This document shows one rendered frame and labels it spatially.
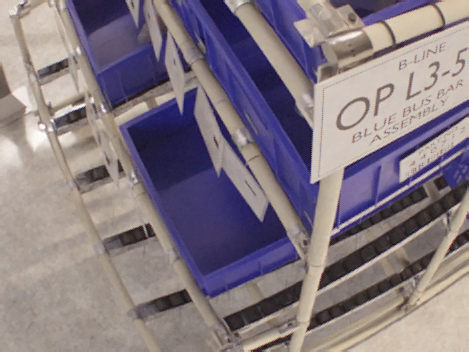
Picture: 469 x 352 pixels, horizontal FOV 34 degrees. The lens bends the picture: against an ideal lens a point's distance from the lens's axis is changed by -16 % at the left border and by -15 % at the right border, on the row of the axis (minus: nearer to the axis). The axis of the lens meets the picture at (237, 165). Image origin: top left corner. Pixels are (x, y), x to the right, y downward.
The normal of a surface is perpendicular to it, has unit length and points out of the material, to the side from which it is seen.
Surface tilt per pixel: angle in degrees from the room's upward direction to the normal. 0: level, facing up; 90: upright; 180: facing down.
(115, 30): 3
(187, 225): 3
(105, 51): 3
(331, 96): 90
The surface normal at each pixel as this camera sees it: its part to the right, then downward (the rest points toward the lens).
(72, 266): -0.02, -0.46
